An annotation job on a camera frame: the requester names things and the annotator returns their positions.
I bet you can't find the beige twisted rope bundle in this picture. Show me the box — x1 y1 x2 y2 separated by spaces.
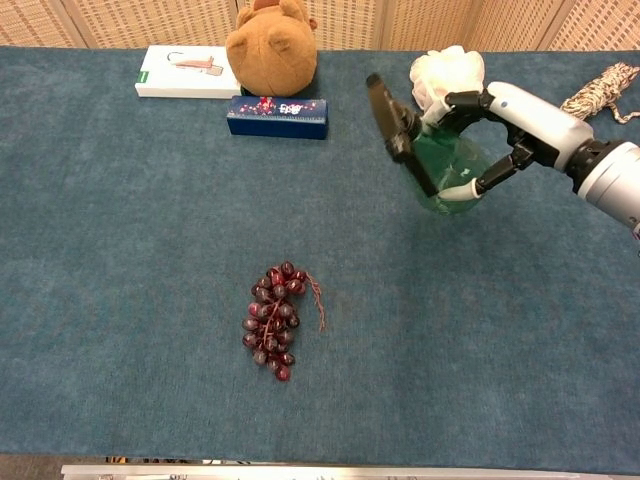
558 62 640 125

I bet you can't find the blue felt table cloth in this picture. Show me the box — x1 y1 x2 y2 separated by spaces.
0 45 640 464

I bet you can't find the blue printed rectangular box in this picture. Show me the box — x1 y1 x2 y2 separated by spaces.
225 95 330 141

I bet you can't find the white flat product box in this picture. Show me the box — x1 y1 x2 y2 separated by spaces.
133 44 242 100

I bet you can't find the dark red grape bunch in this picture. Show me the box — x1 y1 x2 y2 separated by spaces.
241 260 327 384

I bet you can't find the woven wicker folding screen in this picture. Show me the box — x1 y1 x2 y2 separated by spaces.
0 0 640 52

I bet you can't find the green glass bottle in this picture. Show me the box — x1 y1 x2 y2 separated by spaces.
365 73 497 216

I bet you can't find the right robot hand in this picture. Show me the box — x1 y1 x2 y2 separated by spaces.
422 81 596 202

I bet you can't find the white pink bath pouf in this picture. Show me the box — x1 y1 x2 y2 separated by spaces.
409 45 486 112

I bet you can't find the aluminium profile rail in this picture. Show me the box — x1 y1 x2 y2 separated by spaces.
60 463 640 480

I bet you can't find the brown plush toy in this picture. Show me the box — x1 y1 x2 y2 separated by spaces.
225 0 319 96

